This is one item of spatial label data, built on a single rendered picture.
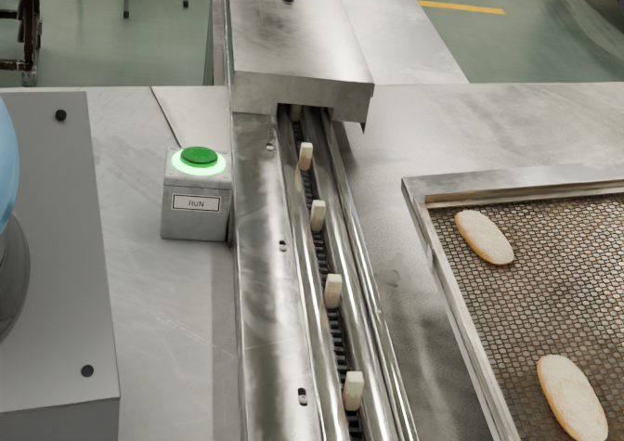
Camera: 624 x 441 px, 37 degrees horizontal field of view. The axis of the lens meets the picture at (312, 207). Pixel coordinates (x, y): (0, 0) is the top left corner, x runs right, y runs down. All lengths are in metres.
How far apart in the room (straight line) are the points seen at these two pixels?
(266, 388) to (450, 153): 0.62
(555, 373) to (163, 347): 0.34
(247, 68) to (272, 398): 0.55
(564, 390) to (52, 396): 0.38
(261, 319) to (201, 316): 0.09
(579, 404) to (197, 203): 0.44
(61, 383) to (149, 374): 0.16
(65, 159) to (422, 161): 0.64
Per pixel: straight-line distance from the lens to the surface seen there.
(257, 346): 0.79
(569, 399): 0.74
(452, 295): 0.83
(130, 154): 1.15
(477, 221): 0.94
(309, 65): 1.21
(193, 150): 0.98
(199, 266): 0.95
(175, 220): 0.98
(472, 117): 1.41
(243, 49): 1.24
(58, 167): 0.71
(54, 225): 0.69
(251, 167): 1.06
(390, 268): 0.99
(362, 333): 0.84
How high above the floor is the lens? 1.35
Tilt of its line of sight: 29 degrees down
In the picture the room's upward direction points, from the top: 9 degrees clockwise
